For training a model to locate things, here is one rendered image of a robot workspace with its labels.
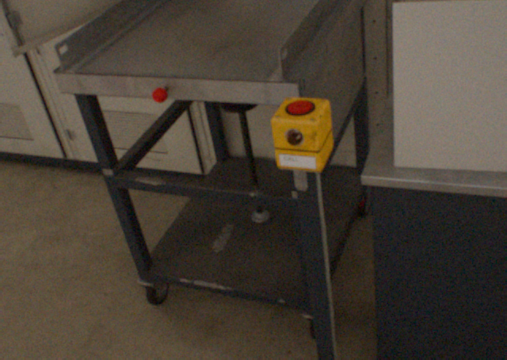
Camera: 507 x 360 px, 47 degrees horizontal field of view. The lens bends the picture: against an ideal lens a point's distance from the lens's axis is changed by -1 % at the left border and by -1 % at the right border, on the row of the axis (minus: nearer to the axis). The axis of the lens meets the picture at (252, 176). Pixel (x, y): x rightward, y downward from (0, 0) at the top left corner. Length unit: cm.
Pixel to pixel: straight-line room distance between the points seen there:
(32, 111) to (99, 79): 130
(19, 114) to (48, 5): 108
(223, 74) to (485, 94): 54
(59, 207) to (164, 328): 89
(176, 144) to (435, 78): 150
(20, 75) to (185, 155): 78
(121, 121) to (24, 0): 85
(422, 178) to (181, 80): 56
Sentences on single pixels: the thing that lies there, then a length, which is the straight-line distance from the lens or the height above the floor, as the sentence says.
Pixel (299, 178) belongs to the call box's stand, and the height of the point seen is 77.
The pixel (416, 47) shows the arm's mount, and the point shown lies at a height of 98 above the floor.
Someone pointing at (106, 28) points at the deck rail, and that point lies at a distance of 160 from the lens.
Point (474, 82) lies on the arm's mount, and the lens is 99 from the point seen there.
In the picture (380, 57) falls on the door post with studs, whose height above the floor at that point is 58.
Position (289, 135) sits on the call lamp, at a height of 88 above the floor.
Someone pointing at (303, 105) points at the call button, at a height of 91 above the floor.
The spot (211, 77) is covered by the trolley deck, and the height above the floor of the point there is 85.
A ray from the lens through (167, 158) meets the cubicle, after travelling 240.
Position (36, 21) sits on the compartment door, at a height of 89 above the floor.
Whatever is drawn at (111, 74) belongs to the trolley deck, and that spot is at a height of 85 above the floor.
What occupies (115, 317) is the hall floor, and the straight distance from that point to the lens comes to 198.
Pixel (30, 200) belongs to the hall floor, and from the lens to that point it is 268.
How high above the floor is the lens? 137
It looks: 35 degrees down
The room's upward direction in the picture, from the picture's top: 10 degrees counter-clockwise
